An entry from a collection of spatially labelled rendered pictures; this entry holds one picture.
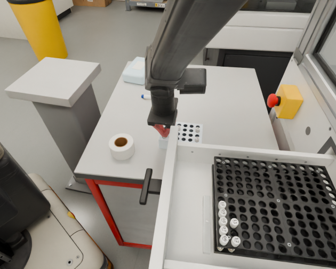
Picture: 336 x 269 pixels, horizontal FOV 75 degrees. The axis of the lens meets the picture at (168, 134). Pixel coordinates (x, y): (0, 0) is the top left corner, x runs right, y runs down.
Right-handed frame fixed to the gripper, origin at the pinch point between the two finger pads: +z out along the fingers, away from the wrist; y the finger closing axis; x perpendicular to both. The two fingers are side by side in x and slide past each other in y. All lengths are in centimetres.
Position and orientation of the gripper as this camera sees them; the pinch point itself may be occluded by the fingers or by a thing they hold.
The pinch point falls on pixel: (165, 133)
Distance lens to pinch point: 62.3
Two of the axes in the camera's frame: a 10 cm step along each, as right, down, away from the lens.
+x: -9.9, -1.0, 1.3
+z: 0.3, 6.7, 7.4
